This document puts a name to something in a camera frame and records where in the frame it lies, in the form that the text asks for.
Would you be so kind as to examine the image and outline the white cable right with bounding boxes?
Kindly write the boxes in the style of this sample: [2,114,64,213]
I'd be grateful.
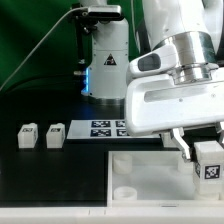
[131,0,141,51]

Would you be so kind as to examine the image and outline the white front rail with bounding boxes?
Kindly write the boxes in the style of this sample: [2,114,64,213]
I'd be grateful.
[0,207,224,224]

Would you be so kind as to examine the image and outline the grey camera on stand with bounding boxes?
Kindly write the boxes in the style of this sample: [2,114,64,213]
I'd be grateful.
[88,5,122,17]

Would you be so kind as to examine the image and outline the grey camera cable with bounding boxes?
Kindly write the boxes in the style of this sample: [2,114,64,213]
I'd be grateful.
[0,7,88,93]

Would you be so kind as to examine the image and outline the white square tabletop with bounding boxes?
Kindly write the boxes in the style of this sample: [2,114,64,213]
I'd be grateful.
[107,151,224,207]

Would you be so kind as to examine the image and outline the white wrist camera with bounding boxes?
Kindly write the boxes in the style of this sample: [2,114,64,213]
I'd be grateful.
[127,44,179,79]

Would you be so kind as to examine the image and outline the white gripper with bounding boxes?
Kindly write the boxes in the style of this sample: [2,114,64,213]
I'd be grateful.
[125,68,224,162]

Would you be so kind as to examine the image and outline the marker sheet with tags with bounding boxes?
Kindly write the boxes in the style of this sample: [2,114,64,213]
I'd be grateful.
[66,119,162,140]

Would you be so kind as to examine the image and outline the black camera stand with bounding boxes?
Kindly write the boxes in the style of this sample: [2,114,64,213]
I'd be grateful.
[70,3,90,76]

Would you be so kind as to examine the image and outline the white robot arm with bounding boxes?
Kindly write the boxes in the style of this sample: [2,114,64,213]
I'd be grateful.
[83,0,224,161]

